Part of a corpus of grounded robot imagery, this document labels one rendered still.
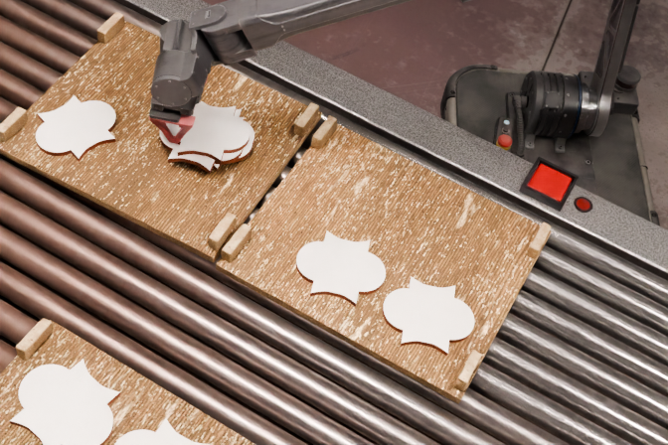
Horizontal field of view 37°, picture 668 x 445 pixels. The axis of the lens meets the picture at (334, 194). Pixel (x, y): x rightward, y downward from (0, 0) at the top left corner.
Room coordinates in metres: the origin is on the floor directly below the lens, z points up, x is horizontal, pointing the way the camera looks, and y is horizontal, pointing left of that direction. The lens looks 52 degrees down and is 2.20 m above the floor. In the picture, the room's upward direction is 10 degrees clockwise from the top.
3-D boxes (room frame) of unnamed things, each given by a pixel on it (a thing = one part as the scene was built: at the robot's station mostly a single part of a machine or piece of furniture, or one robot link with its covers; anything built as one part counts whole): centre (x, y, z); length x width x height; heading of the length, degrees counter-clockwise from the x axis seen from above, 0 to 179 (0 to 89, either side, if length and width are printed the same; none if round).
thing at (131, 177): (1.06, 0.30, 0.93); 0.41 x 0.35 x 0.02; 71
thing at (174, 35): (1.03, 0.26, 1.15); 0.07 x 0.06 x 0.07; 7
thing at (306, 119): (1.12, 0.07, 0.95); 0.06 x 0.02 x 0.03; 161
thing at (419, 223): (0.90, -0.10, 0.93); 0.41 x 0.35 x 0.02; 69
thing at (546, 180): (1.10, -0.35, 0.92); 0.06 x 0.06 x 0.01; 68
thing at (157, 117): (1.02, 0.26, 1.02); 0.07 x 0.07 x 0.09; 1
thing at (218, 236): (0.87, 0.16, 0.95); 0.06 x 0.02 x 0.03; 161
